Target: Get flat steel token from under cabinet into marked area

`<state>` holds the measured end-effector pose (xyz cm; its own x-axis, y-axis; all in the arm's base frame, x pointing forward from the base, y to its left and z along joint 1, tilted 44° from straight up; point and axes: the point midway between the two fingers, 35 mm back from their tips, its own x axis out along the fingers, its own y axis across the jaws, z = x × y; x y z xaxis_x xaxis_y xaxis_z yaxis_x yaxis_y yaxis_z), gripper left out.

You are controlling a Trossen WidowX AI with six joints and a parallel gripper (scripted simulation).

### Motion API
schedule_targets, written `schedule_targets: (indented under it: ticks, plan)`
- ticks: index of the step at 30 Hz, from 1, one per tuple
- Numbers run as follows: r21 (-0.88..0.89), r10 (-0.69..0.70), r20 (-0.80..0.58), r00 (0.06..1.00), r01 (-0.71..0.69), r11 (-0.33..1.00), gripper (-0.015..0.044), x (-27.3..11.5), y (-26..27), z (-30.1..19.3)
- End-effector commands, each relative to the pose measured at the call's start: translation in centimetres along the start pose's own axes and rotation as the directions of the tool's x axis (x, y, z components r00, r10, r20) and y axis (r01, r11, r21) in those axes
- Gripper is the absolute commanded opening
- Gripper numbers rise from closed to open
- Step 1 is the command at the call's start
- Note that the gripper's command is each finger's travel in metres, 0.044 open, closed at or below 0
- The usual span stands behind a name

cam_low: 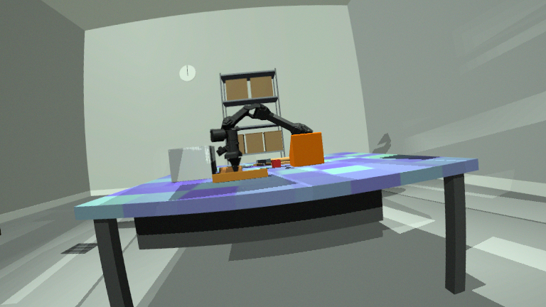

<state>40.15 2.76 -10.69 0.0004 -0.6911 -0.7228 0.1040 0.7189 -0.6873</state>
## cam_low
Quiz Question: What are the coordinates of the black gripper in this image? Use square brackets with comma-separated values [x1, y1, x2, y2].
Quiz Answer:
[225, 140, 242, 172]

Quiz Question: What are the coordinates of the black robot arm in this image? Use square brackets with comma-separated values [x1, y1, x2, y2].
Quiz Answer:
[210, 103, 314, 157]

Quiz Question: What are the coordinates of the yellow bar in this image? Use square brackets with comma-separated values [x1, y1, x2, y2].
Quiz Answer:
[212, 168, 268, 183]

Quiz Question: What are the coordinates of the brown cylinder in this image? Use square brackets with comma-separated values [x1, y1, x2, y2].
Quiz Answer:
[219, 166, 242, 173]

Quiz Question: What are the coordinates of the grey metal cabinet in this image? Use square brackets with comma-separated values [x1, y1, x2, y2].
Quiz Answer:
[168, 146, 218, 183]

